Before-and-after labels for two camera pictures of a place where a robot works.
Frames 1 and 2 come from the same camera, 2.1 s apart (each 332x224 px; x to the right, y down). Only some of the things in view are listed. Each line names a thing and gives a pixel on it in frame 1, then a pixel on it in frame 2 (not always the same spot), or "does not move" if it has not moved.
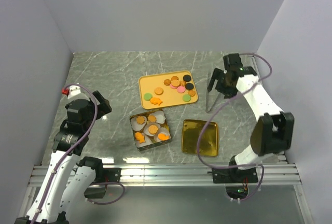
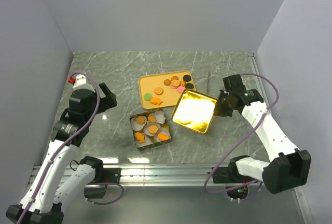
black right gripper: x=227 y=93 -> x=218 y=110
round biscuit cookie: x=158 y=91 does not move
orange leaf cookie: x=152 y=118 does not move
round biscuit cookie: x=153 y=129 does not move
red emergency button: x=65 y=91 -> x=71 y=80
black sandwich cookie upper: x=187 y=78 does not move
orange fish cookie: x=163 y=137 does not move
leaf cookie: x=140 y=120 does not move
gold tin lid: x=191 y=132 -> x=195 y=110
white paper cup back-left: x=136 y=126 does not move
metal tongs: x=212 y=97 -> x=209 y=75
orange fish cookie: x=139 y=136 does not move
